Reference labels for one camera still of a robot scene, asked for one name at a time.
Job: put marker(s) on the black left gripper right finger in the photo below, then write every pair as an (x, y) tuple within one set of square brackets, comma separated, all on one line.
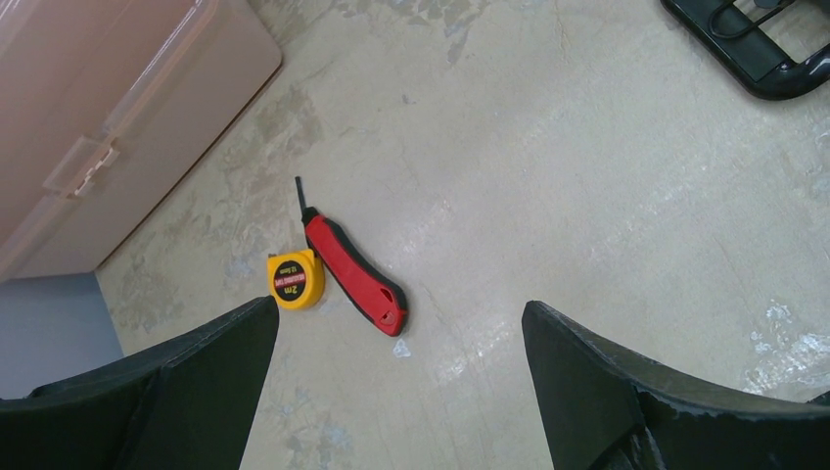
[(604, 406)]

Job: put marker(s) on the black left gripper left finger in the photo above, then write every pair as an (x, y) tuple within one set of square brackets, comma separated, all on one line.
[(186, 403)]

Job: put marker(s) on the black poker set case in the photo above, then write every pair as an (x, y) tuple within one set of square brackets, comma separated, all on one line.
[(758, 63)]

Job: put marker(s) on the yellow tape measure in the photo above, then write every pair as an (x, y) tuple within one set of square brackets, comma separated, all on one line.
[(296, 280)]

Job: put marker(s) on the red utility knife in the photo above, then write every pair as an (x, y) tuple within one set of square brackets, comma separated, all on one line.
[(380, 300)]

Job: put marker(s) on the pink plastic storage box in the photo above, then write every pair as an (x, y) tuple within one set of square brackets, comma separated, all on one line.
[(105, 106)]

